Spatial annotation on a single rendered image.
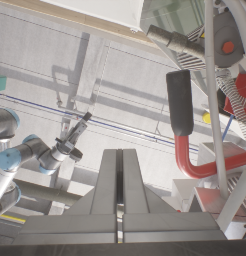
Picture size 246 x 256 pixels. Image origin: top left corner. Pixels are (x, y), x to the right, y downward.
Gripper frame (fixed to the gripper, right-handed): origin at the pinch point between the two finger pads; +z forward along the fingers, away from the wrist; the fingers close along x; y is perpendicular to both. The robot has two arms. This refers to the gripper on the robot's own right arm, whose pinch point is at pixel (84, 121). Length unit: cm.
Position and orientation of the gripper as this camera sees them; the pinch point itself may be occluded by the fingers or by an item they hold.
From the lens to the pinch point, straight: 77.2
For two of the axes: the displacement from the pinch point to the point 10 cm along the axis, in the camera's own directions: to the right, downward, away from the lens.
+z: 6.5, -7.0, -2.9
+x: -0.2, -4.0, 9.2
